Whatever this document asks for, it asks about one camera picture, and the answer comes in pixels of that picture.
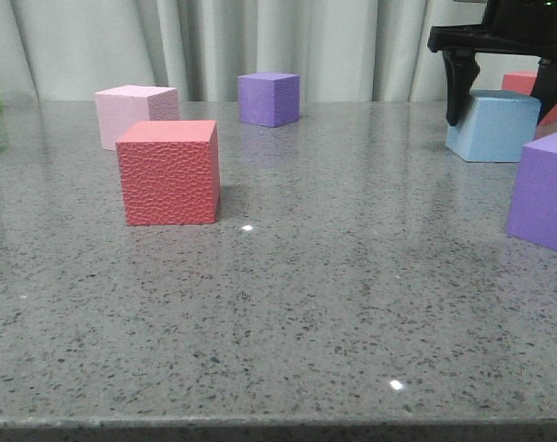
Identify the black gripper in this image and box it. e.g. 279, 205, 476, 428
427, 0, 557, 126

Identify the light blue foam cube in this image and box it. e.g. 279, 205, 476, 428
446, 89, 540, 163

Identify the far red foam cube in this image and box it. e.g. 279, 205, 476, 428
502, 70, 557, 125

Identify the red foam cube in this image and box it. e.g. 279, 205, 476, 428
116, 120, 220, 226
502, 70, 557, 125

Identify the light purple foam cube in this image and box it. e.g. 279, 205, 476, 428
506, 133, 557, 251

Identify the dark purple foam cube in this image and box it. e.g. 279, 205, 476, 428
238, 72, 300, 128

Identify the near red foam cube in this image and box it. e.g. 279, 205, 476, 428
116, 120, 220, 226

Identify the pink foam cube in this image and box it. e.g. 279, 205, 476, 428
94, 85, 180, 150

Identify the grey pleated curtain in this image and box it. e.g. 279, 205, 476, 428
0, 0, 557, 103

